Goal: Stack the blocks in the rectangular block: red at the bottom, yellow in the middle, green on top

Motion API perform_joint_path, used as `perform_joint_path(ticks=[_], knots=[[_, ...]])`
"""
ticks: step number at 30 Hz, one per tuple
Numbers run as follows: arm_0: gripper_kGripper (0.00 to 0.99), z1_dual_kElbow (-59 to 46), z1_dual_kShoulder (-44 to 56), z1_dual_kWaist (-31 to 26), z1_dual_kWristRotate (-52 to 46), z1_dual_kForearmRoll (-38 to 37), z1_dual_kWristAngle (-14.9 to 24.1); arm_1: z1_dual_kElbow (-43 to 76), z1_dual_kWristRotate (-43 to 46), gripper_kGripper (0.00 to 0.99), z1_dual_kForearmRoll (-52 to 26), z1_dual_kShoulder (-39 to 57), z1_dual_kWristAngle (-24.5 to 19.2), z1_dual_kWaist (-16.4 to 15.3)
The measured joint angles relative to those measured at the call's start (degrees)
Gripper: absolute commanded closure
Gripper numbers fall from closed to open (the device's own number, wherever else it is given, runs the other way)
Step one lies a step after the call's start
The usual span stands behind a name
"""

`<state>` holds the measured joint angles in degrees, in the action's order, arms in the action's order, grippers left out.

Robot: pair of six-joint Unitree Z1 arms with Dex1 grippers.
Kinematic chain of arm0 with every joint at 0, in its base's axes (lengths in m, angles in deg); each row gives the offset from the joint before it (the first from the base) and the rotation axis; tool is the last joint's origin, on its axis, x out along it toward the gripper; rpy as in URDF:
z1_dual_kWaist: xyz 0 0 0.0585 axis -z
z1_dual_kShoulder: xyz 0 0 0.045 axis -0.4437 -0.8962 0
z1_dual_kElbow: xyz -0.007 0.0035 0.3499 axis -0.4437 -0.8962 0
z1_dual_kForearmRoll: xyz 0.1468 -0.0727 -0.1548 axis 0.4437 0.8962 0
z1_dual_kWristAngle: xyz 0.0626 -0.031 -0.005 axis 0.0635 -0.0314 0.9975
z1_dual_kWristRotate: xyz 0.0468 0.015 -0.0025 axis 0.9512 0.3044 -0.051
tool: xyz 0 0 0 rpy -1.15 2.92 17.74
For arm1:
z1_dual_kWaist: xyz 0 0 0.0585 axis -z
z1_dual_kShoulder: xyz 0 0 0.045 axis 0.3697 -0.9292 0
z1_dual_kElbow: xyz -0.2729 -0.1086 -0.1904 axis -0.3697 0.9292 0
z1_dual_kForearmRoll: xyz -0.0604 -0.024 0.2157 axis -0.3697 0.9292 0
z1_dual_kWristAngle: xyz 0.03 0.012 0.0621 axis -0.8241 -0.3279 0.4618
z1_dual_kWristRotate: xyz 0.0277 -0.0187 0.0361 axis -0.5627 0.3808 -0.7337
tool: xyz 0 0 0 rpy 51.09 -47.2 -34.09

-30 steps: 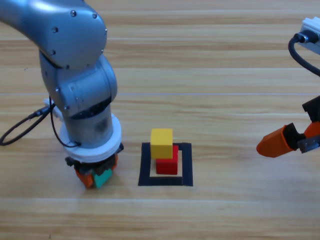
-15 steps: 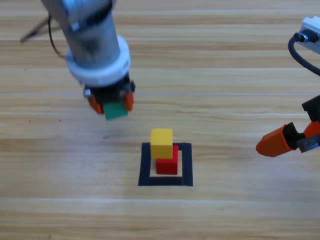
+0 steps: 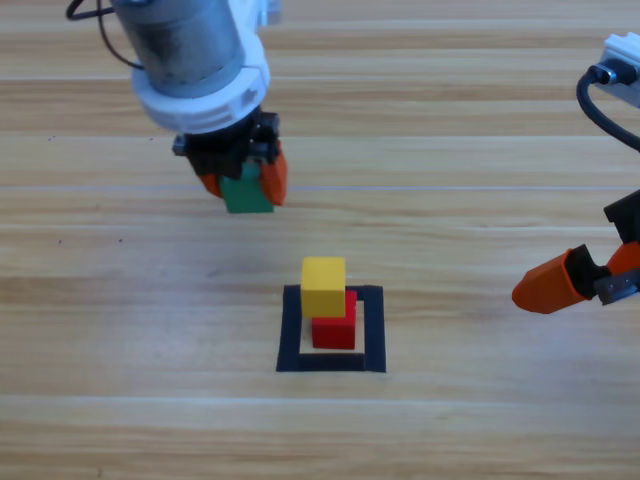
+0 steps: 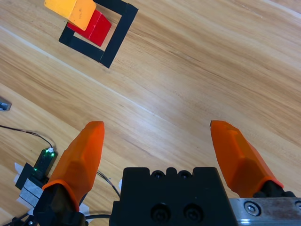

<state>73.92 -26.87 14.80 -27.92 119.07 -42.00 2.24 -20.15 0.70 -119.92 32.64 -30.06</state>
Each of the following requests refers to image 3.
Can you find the green wooden cube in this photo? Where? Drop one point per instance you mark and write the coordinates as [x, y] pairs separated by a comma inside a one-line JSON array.
[[245, 197]]

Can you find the yellow wooden cube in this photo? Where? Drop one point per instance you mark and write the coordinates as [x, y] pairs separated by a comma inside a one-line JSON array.
[[323, 287]]

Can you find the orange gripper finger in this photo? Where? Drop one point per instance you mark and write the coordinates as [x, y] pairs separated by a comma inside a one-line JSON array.
[[211, 186], [276, 182], [545, 287], [626, 259]]

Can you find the black tape square outline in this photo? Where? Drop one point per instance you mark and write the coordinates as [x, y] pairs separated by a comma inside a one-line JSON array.
[[287, 330]]

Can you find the red wooden cube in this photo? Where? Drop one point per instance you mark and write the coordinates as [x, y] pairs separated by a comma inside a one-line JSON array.
[[334, 332]]

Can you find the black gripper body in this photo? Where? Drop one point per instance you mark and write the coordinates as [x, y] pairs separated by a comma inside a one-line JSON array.
[[225, 150], [627, 215]]

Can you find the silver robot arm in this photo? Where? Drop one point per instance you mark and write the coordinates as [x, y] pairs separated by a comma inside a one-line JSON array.
[[185, 45]]

